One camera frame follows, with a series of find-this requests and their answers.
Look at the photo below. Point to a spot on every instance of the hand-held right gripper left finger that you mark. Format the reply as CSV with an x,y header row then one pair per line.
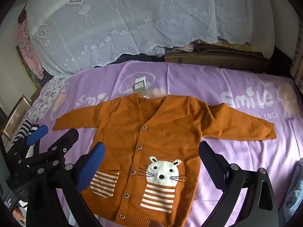
x,y
93,167

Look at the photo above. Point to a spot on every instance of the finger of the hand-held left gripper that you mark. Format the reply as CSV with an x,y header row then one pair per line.
x,y
36,134
66,139

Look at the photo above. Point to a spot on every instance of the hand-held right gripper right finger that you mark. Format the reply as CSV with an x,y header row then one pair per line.
x,y
210,167

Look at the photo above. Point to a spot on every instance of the orange knitted cardigan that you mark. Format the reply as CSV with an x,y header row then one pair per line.
x,y
165,127

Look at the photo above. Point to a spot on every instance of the black white striped cloth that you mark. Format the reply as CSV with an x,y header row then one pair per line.
x,y
26,126

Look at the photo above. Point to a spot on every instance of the framed picture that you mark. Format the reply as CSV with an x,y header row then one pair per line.
x,y
14,115

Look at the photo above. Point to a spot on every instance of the purple floral sheet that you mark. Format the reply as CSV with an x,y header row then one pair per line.
x,y
47,92

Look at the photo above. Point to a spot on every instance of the purple printed blanket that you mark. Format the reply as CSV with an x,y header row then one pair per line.
x,y
213,82

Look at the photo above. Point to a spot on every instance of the pink floral cloth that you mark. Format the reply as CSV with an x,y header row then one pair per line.
x,y
28,47

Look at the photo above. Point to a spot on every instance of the light blue towel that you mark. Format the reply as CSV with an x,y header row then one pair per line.
x,y
294,194

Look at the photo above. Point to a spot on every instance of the paper hang tag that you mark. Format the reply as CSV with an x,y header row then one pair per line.
x,y
139,86

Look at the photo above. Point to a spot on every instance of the dark cloth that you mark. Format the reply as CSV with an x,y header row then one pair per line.
x,y
132,57

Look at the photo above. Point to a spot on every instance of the brown woven mat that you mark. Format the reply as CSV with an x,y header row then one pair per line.
x,y
213,59

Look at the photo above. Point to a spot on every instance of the folded colourful fabric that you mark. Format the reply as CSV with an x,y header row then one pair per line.
x,y
180,48

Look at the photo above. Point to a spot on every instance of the white lace cover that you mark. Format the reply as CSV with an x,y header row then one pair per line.
x,y
130,16

